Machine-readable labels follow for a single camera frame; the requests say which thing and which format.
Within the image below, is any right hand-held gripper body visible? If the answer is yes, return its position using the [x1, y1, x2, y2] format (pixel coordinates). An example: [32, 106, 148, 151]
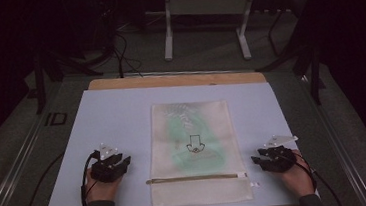
[257, 133, 302, 175]

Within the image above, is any person's left hand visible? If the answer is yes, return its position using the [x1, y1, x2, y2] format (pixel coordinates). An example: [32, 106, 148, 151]
[82, 165, 127, 205]

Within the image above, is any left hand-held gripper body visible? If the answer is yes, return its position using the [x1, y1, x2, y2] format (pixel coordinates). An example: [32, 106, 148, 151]
[88, 141, 126, 185]

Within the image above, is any person's right hand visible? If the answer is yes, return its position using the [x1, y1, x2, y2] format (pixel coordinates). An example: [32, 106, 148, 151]
[277, 147, 317, 200]

